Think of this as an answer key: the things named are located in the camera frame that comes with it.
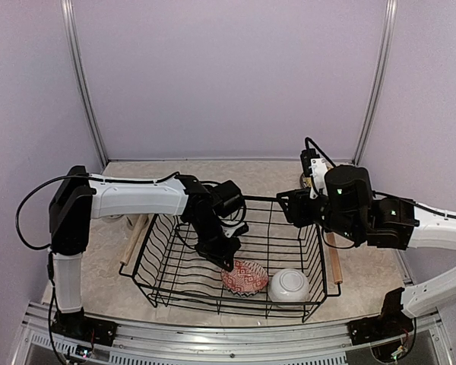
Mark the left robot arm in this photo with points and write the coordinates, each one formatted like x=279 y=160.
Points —
x=82 y=197

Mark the yellow woven bamboo tray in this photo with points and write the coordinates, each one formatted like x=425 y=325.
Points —
x=306 y=181

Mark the right wooden rack handle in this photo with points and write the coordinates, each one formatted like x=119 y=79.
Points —
x=334 y=258

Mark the left wooden rack handle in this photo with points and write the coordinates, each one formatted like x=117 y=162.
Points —
x=134 y=238

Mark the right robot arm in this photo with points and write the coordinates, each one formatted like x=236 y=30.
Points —
x=342 y=202

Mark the white floral patterned mug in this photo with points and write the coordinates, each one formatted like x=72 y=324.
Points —
x=113 y=217

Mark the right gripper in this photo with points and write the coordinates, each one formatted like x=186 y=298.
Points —
x=297 y=213

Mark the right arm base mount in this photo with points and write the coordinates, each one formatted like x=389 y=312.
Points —
x=377 y=328

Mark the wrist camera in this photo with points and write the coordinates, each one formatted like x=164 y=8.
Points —
x=237 y=230
x=315 y=167

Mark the left aluminium corner post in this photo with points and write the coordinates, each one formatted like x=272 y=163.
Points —
x=71 y=33

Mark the plain white bowl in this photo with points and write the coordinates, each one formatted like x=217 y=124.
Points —
x=288 y=286

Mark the right aluminium corner post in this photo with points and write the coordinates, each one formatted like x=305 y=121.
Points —
x=378 y=80

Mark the black wire dish rack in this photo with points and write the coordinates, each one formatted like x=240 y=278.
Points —
x=169 y=272

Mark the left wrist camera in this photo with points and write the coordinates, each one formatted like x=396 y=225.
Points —
x=237 y=230

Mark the aluminium front rail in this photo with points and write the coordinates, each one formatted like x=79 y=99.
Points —
x=138 y=342

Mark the aluminium corner post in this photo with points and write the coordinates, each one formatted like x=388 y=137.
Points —
x=378 y=80
x=71 y=33

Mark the wooden rack handle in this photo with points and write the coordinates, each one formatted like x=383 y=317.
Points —
x=134 y=238
x=334 y=258

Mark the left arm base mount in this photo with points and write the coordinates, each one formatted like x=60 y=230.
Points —
x=84 y=328

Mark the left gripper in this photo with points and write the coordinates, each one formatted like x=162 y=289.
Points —
x=226 y=254

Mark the black white striped plate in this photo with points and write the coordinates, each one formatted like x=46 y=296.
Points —
x=300 y=181

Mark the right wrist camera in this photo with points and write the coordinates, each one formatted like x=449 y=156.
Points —
x=315 y=167

